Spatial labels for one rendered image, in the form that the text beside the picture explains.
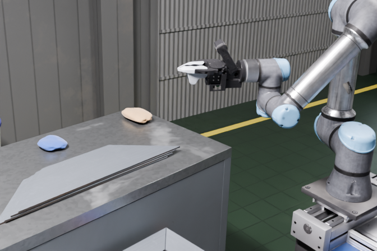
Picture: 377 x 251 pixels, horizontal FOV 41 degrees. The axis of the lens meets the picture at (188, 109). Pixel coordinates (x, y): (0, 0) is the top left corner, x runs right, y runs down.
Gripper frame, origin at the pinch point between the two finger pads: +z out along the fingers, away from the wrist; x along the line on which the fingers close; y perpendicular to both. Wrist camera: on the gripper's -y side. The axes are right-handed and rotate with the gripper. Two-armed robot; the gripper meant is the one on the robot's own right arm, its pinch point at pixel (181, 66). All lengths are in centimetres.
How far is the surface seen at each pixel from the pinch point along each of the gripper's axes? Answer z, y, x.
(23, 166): 53, 42, 13
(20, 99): 82, 129, 235
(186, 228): -5, 68, 1
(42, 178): 45, 38, -1
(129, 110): 12, 44, 54
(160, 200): 6.2, 48.9, -3.9
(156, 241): 9, 57, -15
